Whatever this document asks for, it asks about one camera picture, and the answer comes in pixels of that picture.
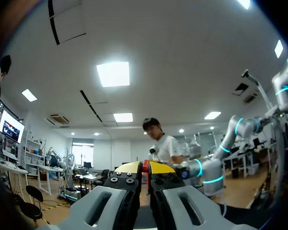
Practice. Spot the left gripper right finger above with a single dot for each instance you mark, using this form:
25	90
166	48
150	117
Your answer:
168	191

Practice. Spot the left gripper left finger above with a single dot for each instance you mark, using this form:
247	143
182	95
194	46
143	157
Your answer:
120	191

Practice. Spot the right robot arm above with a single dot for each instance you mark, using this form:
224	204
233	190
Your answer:
212	172

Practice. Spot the person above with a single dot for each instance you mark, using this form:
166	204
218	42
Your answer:
169	148
4	65

